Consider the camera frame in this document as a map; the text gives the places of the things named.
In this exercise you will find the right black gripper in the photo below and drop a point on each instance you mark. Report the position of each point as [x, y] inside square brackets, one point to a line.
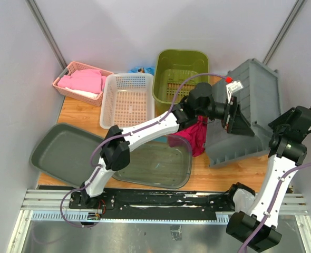
[274, 125]

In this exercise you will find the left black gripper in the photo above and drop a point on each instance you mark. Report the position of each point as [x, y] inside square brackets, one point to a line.
[237, 125]

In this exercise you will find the large grey plastic bin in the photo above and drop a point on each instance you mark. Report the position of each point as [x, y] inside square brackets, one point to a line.
[260, 104]

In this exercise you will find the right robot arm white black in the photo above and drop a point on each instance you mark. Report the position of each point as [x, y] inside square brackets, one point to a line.
[255, 219]

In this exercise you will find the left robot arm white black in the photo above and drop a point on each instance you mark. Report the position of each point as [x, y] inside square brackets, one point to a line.
[114, 151]

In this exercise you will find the clear plastic container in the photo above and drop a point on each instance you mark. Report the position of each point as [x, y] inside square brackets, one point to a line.
[164, 162]

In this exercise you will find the magenta crumpled cloth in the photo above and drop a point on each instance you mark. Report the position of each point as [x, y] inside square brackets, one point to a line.
[196, 135]

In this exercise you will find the green plastic basin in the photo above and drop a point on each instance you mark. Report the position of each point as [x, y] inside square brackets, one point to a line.
[174, 67]

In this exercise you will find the blue packet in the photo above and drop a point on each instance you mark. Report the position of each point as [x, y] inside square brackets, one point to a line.
[148, 70]

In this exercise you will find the white perforated basket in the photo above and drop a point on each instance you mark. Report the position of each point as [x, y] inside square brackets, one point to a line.
[127, 100]

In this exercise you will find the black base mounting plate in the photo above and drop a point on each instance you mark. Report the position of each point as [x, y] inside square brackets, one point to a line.
[137, 204]

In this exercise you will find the white folded cloth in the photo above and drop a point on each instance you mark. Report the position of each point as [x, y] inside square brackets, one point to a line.
[84, 93]

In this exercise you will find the pink folded towel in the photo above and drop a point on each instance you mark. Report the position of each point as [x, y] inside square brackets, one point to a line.
[89, 80]

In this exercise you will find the pink plastic basket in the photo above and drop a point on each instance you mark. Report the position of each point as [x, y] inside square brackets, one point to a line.
[71, 68]

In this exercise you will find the dark grey tray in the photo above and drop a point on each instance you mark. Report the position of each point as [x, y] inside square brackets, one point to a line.
[64, 154]

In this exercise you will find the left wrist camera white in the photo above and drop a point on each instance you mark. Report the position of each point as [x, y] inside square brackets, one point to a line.
[232, 88]

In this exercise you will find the white cable duct rail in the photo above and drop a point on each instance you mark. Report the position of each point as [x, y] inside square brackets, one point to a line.
[88, 217]

